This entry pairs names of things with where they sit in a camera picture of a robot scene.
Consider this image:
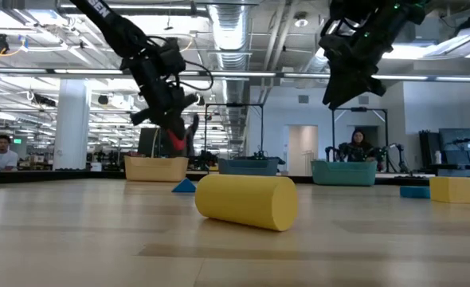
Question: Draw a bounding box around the dark background desk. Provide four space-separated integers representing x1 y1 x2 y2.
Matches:
429 163 470 179

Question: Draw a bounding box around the tan plastic bin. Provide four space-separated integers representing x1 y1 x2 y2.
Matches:
123 155 190 183

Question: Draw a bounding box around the red foam block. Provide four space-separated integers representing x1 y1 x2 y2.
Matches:
166 128 188 153

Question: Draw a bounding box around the yellow rectangular foam block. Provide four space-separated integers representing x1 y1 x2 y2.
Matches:
429 176 470 205

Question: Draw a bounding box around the blue plastic bin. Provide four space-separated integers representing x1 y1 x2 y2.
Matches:
217 158 280 178

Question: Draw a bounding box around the green plastic bin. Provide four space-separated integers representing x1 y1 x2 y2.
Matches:
310 159 378 187

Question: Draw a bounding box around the yellow foam cylinder block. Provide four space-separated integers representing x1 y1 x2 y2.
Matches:
194 174 300 233

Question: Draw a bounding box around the round ceiling fixture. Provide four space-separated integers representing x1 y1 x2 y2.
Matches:
293 11 310 28

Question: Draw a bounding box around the black upright panel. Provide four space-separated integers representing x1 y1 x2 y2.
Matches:
419 130 439 167

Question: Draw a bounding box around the white door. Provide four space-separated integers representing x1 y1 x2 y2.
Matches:
288 124 319 176

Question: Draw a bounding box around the white round column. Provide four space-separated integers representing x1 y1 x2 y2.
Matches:
53 78 92 171

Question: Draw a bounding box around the blue triangular foam block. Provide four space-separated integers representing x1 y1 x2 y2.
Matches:
171 177 198 194

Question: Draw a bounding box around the yellow hanging cable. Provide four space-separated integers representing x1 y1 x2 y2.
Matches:
151 127 160 157

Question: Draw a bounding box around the black metal frame stand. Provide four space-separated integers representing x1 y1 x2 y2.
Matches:
204 102 264 160
331 106 389 163

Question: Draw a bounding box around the long ceiling light bar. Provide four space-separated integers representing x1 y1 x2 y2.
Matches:
0 66 470 83

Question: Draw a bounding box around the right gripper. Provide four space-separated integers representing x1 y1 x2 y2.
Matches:
319 18 388 112

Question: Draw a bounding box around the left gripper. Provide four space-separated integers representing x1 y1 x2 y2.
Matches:
119 37 201 158

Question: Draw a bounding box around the black computer monitor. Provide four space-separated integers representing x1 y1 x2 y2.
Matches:
138 127 186 157

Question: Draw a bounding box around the person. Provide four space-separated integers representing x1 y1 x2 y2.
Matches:
344 128 381 163
0 134 20 171

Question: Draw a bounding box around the large dark wall screen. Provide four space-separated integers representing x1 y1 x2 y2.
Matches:
438 127 470 165

